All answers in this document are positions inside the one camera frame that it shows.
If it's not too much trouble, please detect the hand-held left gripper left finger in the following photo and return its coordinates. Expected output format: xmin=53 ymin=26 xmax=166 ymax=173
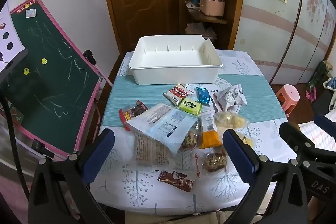
xmin=28 ymin=128 xmax=116 ymax=224

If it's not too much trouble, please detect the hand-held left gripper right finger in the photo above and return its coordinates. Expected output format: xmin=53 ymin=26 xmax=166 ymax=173
xmin=223 ymin=129 xmax=309 ymax=224

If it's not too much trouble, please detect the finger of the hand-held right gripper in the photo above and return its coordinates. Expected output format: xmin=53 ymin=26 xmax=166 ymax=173
xmin=314 ymin=113 xmax=336 ymax=140
xmin=279 ymin=122 xmax=319 ymax=162

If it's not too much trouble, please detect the clear mixed nuts packet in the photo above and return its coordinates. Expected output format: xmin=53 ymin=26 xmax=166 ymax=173
xmin=194 ymin=147 xmax=227 ymax=178

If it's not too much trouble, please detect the clear yellow chips packet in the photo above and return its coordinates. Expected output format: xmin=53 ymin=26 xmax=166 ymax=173
xmin=213 ymin=111 xmax=250 ymax=132

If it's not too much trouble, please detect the clear brown printed cracker packet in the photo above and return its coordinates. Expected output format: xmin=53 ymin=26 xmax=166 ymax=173
xmin=134 ymin=132 xmax=179 ymax=168

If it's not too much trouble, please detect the brown chocolate snack packet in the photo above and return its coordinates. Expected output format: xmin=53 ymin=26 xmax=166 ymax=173
xmin=157 ymin=170 xmax=196 ymax=192

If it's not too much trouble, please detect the large white blue snack packet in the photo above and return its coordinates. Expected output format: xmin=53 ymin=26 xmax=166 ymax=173
xmin=125 ymin=103 xmax=200 ymax=155

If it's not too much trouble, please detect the white plastic bin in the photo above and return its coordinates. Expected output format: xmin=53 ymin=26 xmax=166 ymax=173
xmin=129 ymin=34 xmax=223 ymax=85

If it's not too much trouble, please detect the striped bedsheet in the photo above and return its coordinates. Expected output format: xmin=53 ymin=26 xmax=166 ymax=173
xmin=299 ymin=119 xmax=336 ymax=152

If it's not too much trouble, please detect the white blue tote bag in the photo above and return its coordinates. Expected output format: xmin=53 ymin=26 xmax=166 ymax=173
xmin=323 ymin=77 xmax=336 ymax=111

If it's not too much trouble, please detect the white orange snack bar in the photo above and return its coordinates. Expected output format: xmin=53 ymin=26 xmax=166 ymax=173
xmin=198 ymin=112 xmax=222 ymax=149

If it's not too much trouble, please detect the pink toy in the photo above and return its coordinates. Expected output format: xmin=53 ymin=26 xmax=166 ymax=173
xmin=304 ymin=90 xmax=318 ymax=104

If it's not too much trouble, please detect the pink plastic stool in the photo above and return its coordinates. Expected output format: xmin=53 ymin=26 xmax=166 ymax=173
xmin=275 ymin=84 xmax=300 ymax=117

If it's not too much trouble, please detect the green bag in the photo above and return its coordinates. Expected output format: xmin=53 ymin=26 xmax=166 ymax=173
xmin=306 ymin=61 xmax=332 ymax=98

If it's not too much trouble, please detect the clear red trimmed date packet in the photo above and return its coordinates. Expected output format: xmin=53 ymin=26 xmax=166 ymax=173
xmin=119 ymin=100 xmax=149 ymax=132

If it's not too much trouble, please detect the white red striped packet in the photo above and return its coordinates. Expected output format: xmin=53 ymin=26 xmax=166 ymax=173
xmin=209 ymin=94 xmax=226 ymax=112

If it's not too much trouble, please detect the crumpled silver snack packet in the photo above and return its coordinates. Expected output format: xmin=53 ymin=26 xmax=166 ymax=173
xmin=217 ymin=84 xmax=248 ymax=111

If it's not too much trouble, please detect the green snack packet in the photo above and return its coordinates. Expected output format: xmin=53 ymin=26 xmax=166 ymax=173
xmin=176 ymin=98 xmax=202 ymax=116

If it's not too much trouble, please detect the blue candy packet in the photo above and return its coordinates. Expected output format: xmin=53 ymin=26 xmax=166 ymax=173
xmin=196 ymin=87 xmax=211 ymax=105

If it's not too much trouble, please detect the teal striped placemat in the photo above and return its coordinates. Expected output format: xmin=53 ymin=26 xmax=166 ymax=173
xmin=101 ymin=73 xmax=288 ymax=127

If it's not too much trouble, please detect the pink framed chalkboard easel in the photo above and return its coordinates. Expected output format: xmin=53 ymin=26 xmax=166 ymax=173
xmin=0 ymin=0 xmax=113 ymax=161

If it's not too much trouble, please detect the red white cookie packet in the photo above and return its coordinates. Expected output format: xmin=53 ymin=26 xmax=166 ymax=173
xmin=163 ymin=84 xmax=194 ymax=106

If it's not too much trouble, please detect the floral sliding wardrobe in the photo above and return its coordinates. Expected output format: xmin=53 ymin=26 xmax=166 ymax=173
xmin=234 ymin=0 xmax=336 ymax=85

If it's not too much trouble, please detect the white dotted paper sheet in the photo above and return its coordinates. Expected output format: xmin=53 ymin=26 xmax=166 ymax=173
xmin=0 ymin=2 xmax=27 ymax=72

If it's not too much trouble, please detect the pink storage basket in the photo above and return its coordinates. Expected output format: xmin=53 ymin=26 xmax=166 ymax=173
xmin=200 ymin=0 xmax=226 ymax=17

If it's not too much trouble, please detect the black cable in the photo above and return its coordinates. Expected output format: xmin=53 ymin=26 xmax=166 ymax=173
xmin=0 ymin=90 xmax=30 ymax=199

